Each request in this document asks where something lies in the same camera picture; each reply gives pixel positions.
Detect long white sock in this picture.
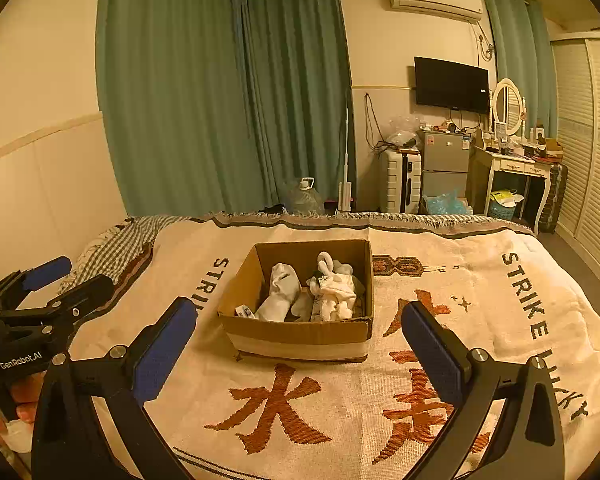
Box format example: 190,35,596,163
254,262,302,322

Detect blue plastic bag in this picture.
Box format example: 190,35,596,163
422,189,473,216

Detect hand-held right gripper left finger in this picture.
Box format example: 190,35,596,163
31,296,199,480

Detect white dressing table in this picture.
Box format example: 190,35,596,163
472,132,563,233

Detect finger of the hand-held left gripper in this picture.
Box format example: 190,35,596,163
45,274,115,334
0,255,73,317

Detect white air conditioner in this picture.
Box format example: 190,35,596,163
386,0,484,23

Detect checked bedsheet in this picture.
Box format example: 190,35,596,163
60,215,191,292

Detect person's left hand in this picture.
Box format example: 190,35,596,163
10,379,47,426

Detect dark suitcase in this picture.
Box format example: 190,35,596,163
537,162,568,233

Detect black cables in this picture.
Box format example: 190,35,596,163
364,92,388,153

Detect white suitcase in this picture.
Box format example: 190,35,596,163
378,147,423,214

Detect white louvered wardrobe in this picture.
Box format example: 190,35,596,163
550,30,600,306

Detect white stick mop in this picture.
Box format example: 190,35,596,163
336,91,356,212

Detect clear plastic bag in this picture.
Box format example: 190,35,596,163
386,114,423,148

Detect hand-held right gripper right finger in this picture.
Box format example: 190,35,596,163
401,301,566,480

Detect black television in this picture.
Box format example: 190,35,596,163
413,56,490,114

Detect green curtain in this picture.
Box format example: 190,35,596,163
481,0,558,138
232,0,353,211
96,0,281,216

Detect clear water jug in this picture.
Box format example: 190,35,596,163
285,177,326,216

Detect waste bin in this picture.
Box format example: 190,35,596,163
487,189,523,221

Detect white socks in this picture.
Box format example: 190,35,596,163
307,251,354,291

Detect grey mini fridge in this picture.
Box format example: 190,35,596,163
417,129,473,213

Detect printed cream blanket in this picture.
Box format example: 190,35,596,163
67,211,600,480

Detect brown cardboard box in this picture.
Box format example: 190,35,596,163
216,239,376,363

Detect floral tissue pack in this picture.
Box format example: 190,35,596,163
307,282,341,323

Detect oval vanity mirror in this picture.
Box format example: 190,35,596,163
491,78,528,136

